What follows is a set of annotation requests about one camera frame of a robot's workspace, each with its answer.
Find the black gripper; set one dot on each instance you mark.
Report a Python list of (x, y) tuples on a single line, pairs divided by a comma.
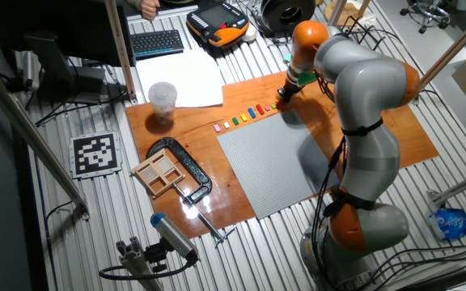
[(290, 88)]

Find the grey sleeved forearm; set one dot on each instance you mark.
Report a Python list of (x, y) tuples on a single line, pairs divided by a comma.
[(134, 3)]

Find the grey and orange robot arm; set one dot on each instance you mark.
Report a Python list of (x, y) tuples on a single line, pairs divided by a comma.
[(370, 153)]

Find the long red Lego brick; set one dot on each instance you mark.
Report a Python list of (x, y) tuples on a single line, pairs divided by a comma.
[(260, 109)]

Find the long blue Lego brick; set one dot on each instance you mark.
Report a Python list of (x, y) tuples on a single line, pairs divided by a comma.
[(251, 112)]

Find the yellow Lego brick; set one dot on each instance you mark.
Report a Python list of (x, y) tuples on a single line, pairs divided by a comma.
[(244, 117)]

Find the dark green Lego brick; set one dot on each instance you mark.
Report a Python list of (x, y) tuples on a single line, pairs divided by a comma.
[(235, 121)]

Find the white Lego brick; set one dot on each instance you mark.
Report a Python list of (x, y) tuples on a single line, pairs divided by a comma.
[(226, 125)]

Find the grey Lego baseplate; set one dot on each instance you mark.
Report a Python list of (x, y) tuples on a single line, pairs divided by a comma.
[(269, 169)]

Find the light pink Lego brick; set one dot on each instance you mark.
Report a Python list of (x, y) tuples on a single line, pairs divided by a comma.
[(217, 127)]

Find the person's hand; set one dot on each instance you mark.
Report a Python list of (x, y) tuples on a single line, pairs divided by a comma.
[(150, 10)]

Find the white computer mouse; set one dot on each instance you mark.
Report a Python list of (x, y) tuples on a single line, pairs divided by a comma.
[(250, 34)]

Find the black filament spool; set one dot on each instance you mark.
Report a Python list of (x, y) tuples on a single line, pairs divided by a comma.
[(287, 14)]

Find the orange and black teach pendant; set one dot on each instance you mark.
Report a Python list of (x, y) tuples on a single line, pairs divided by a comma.
[(217, 22)]

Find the wooden stool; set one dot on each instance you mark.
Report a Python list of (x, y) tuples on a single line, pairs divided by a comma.
[(348, 12)]

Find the white printed paper sheets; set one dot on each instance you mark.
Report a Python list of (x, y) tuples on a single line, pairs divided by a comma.
[(180, 77)]

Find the wooden board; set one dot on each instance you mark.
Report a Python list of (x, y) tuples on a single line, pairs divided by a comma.
[(184, 133)]

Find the black C-clamp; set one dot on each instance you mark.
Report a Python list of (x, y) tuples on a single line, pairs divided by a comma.
[(192, 165)]

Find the clear plastic cup with lid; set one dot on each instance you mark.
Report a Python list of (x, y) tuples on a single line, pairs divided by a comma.
[(162, 103)]

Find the grey metal bar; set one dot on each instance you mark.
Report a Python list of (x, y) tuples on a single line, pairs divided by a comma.
[(176, 11)]

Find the black keyboard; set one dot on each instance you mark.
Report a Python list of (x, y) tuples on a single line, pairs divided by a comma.
[(157, 43)]

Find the office chair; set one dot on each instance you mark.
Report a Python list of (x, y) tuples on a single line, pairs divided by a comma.
[(427, 12)]

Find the black and white marker board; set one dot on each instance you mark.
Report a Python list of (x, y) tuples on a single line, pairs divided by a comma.
[(95, 154)]

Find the blue plastic bag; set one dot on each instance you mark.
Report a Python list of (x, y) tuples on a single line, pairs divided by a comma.
[(450, 223)]

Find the black monitor stand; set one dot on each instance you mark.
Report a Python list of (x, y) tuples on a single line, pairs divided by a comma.
[(51, 60)]

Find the dark computer monitor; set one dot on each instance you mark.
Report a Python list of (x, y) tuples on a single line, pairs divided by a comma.
[(55, 24)]

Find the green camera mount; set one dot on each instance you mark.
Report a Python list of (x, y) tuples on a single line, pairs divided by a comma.
[(306, 78)]

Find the metal post with base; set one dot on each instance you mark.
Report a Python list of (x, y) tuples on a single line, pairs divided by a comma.
[(335, 16)]

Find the small wooden tray frame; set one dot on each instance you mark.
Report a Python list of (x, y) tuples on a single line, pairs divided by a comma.
[(158, 173)]

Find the aluminium frame post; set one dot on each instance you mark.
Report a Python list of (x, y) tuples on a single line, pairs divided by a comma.
[(26, 133), (119, 48), (455, 48), (459, 186)]

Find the grey camera with blue cap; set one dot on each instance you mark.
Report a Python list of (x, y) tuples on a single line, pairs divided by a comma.
[(174, 236)]

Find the aluminium camera bracket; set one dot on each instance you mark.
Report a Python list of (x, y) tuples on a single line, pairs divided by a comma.
[(136, 262)]

